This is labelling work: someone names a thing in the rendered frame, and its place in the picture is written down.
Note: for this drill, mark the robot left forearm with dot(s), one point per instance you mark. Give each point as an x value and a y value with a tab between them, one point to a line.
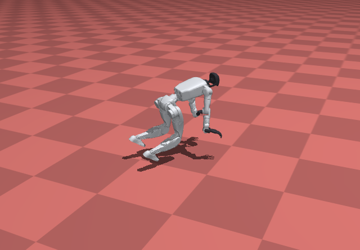
193	108

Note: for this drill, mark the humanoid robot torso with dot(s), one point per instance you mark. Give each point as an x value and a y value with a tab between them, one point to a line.
184	91

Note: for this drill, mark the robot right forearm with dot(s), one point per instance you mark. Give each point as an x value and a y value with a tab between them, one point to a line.
206	121

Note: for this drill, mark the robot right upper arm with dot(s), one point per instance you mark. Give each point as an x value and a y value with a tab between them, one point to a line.
207	91

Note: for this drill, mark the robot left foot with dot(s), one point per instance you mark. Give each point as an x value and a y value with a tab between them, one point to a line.
137	141

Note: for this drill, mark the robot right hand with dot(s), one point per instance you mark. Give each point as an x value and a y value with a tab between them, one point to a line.
213	131

